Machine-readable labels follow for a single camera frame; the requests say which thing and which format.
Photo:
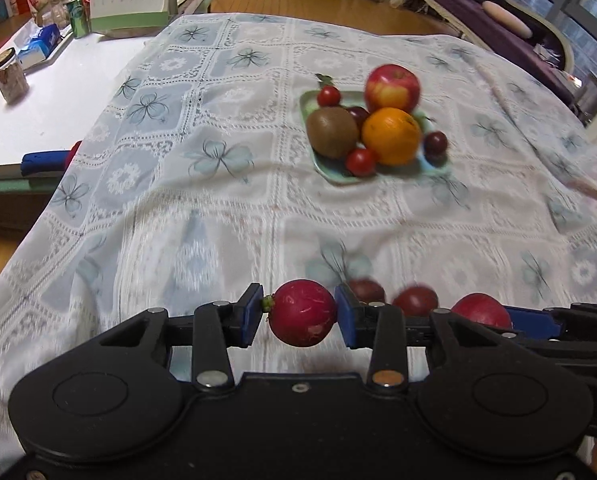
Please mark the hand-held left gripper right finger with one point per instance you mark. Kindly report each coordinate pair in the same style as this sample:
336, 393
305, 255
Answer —
346, 320

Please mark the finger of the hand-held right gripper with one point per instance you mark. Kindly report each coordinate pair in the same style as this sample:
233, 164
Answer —
538, 322

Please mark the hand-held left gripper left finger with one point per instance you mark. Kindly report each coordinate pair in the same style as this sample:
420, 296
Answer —
252, 316

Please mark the red radish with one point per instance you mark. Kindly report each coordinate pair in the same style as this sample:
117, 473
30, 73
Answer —
302, 314

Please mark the red cherry tomato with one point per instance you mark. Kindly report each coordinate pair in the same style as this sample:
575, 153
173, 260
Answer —
329, 96
480, 310
361, 161

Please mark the dark purple plum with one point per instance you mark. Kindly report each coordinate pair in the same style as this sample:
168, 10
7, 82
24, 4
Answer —
366, 291

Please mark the white lace floral tablecloth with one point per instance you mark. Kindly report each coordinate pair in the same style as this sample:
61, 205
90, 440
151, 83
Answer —
178, 240

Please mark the pale green plate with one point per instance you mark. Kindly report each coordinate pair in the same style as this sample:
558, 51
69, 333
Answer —
338, 176

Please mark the brown kiwi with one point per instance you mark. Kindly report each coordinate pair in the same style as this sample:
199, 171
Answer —
331, 133

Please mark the large orange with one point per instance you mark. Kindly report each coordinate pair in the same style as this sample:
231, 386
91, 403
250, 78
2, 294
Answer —
392, 137

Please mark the dark purple grape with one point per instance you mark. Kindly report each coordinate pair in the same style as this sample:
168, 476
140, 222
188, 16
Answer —
435, 143

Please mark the dark red plum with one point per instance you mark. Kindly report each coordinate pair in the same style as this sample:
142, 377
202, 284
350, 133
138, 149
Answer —
358, 114

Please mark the red apple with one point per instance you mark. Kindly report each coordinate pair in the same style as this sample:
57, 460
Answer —
392, 86

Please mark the white table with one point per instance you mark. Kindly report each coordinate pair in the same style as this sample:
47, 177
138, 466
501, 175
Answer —
68, 95

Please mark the cream bolster pillow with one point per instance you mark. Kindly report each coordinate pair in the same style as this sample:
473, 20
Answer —
507, 17

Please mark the purple sofa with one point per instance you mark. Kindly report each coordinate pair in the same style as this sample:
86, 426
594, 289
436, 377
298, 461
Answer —
458, 0

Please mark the glass jar with brown contents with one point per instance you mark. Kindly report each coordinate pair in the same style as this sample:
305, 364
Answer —
10, 79

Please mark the blue tissue pack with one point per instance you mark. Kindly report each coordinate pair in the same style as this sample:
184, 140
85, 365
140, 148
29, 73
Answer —
38, 46

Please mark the green drink can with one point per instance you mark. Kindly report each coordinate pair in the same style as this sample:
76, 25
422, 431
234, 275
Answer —
80, 16

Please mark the clear glass jar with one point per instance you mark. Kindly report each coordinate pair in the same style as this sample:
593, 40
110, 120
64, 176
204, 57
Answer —
61, 2

